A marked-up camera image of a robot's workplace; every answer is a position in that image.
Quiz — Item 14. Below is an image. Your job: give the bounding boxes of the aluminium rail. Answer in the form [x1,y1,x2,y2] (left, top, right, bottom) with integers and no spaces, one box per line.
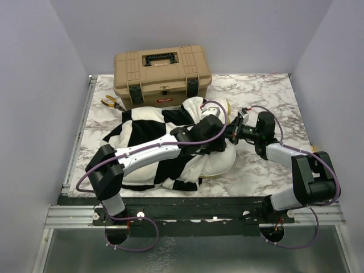
[60,75,98,196]
[44,203,346,229]

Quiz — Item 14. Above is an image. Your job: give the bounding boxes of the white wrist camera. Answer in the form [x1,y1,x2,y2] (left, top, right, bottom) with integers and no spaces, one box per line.
[201,104,221,119]
[237,107,251,124]

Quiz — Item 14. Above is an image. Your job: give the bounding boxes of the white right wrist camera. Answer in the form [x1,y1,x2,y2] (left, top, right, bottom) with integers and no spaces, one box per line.
[237,107,251,124]

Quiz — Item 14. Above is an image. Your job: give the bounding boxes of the aluminium front rail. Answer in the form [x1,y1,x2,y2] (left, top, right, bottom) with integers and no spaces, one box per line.
[44,203,346,229]

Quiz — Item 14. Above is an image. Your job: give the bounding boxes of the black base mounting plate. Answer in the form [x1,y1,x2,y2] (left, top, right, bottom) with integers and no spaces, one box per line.
[57,196,293,237]

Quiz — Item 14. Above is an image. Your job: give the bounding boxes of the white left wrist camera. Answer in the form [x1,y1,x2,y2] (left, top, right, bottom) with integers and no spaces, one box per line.
[201,104,221,119]

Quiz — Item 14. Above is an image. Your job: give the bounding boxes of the black white checkered pillowcase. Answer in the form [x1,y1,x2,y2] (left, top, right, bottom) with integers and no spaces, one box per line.
[102,96,228,192]

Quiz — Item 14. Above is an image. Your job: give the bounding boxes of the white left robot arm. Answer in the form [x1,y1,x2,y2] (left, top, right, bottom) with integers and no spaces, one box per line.
[85,114,227,225]

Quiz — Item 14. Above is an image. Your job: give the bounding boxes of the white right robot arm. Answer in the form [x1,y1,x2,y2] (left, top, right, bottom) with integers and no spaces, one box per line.
[225,108,341,222]

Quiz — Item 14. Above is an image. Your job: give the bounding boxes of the aluminium left side rail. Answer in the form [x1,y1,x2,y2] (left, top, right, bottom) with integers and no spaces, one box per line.
[60,75,98,196]

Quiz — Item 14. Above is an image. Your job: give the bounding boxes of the yellow handled pliers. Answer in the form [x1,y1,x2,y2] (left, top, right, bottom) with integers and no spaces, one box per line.
[101,95,126,112]

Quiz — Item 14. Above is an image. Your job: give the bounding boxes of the white pillow yellow edge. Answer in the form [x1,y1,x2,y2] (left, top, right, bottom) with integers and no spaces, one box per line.
[199,98,236,179]

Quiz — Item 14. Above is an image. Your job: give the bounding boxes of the tan plastic toolbox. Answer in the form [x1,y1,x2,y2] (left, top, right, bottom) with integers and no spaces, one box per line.
[114,45,212,110]

